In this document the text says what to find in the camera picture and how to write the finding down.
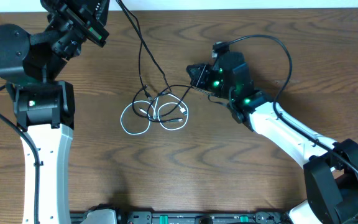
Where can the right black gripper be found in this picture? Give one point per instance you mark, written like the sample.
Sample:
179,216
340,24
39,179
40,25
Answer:
199,81

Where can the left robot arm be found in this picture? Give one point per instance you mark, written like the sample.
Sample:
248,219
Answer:
44,107

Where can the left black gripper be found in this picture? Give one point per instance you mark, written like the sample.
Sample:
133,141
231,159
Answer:
81,23

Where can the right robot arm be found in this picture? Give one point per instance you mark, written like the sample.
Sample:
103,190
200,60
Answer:
330,168

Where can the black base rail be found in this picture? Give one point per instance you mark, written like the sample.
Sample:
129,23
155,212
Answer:
105,213

